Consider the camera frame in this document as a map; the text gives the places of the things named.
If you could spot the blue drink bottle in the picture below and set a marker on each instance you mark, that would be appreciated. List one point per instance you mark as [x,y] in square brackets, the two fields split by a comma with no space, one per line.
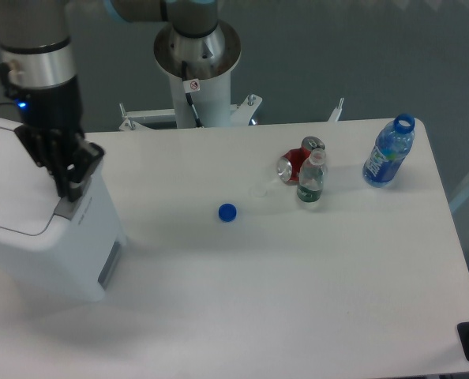
[390,149]

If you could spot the clear green label bottle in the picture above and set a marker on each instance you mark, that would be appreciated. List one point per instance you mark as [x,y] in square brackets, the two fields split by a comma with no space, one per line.
[312,176]

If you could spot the white table frame bracket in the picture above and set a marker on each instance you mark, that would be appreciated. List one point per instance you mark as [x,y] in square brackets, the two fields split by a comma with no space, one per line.
[241,115]

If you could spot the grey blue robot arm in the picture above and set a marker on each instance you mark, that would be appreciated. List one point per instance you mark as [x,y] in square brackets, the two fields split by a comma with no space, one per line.
[37,69]

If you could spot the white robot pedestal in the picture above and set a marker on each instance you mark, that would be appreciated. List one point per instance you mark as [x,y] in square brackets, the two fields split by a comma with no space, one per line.
[199,74]

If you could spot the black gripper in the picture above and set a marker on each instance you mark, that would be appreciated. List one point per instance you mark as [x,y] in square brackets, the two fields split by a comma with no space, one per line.
[53,135]

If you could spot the white trash can body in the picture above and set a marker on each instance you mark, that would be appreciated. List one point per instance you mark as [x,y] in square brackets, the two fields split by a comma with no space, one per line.
[76,253]

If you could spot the blue bottle cap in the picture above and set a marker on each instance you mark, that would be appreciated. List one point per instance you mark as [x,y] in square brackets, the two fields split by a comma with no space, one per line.
[227,212]

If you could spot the crushed red soda can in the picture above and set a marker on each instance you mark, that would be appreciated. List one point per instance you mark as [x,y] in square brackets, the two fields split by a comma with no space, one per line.
[288,166]

